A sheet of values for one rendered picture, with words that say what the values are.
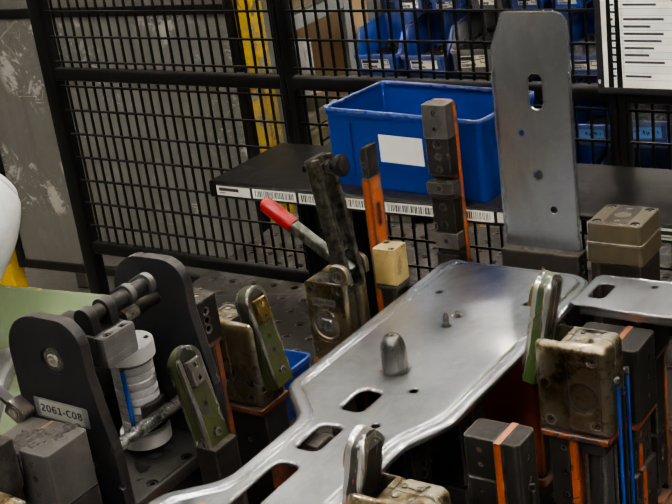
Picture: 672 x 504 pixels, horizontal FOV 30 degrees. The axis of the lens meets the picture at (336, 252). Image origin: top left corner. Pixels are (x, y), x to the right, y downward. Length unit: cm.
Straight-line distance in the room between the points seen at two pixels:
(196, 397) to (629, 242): 64
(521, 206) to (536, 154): 8
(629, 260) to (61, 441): 80
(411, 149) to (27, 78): 247
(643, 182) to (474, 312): 44
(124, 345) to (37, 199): 309
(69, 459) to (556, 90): 81
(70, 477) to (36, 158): 308
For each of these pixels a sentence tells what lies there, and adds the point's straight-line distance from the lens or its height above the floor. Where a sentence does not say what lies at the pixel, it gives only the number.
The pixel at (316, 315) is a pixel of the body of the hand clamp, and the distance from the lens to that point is 167.
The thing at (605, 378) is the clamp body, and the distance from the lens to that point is 143.
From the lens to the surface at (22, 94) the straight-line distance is 430.
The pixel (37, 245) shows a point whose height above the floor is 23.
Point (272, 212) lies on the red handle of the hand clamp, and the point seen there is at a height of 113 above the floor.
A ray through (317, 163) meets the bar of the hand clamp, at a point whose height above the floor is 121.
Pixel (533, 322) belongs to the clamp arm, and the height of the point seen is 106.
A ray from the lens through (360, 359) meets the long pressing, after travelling 154.
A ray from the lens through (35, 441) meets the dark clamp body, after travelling 133.
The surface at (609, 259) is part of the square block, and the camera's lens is 173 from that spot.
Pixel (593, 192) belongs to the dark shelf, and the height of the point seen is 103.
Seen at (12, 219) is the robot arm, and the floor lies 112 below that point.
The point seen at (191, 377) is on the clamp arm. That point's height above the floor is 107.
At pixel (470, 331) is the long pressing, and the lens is 158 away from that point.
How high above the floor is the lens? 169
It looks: 22 degrees down
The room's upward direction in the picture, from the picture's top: 8 degrees counter-clockwise
